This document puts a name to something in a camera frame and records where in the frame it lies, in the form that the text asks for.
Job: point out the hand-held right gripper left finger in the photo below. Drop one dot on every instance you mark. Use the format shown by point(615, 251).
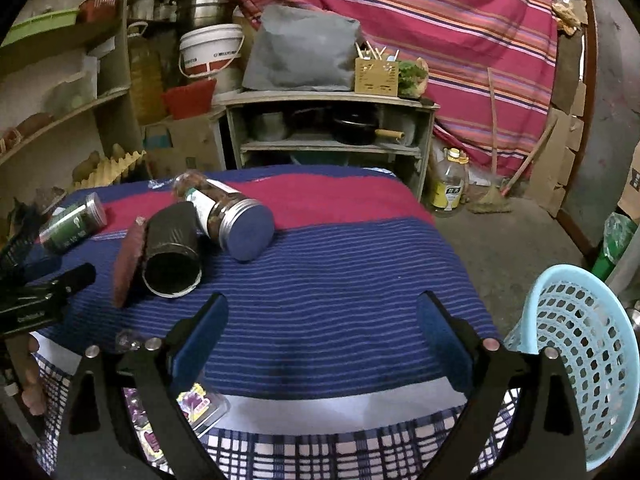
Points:
point(200, 345)

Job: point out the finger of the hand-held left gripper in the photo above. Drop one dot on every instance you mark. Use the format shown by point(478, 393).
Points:
point(70, 280)

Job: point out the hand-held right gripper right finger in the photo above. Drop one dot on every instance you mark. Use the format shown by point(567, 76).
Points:
point(440, 345)

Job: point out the clear plastic tray purple print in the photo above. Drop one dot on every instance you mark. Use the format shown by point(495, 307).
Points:
point(205, 405)

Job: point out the light blue plastic basket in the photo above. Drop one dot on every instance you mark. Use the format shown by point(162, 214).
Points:
point(575, 360)

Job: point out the person's left hand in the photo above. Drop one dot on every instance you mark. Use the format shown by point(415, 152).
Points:
point(30, 380)

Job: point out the green jar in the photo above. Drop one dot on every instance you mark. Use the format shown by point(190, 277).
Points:
point(72, 222)

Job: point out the dark red round lid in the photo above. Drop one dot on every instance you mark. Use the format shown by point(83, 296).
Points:
point(127, 260)

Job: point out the black cylinder can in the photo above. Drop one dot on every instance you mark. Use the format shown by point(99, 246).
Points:
point(172, 252)

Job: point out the yellow egg tray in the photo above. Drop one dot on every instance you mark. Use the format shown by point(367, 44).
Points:
point(112, 170)

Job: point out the glass jar with blue lid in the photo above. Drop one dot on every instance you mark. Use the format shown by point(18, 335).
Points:
point(230, 220)

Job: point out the straw broom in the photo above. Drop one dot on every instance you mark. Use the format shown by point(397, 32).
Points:
point(490, 204)

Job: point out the plastic oil bottle yellow cap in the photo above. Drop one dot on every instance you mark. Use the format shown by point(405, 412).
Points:
point(450, 182)

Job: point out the tall wooden shelf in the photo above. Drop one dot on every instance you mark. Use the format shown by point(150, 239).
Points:
point(65, 105)

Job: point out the cardboard box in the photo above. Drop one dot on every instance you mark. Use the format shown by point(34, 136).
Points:
point(185, 142)

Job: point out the yellow oil jug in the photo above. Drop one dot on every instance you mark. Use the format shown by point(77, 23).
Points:
point(145, 75)

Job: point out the red plastic basket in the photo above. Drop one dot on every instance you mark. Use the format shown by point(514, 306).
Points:
point(190, 97)

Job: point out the small wooden cabinet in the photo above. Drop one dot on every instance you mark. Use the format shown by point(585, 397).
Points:
point(330, 147)

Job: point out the small steel pot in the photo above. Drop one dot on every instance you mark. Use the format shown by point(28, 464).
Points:
point(270, 125)

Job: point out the flattened cardboard pieces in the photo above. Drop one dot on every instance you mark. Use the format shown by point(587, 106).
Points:
point(565, 150)

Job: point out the green plastic tray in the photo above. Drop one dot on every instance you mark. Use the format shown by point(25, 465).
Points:
point(40, 27)

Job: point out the white plastic bucket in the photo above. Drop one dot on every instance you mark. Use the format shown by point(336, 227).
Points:
point(210, 50)

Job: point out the green leafy vegetables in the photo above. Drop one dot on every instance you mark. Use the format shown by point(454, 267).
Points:
point(412, 75)

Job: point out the small red basket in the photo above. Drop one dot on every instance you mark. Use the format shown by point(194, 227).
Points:
point(100, 7)

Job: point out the wooden utensil holder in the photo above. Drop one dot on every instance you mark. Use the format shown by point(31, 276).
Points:
point(376, 77)

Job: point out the grey cushion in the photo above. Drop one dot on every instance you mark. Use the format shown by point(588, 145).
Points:
point(305, 55)

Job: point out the pink striped curtain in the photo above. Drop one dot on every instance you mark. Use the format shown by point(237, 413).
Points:
point(450, 35)

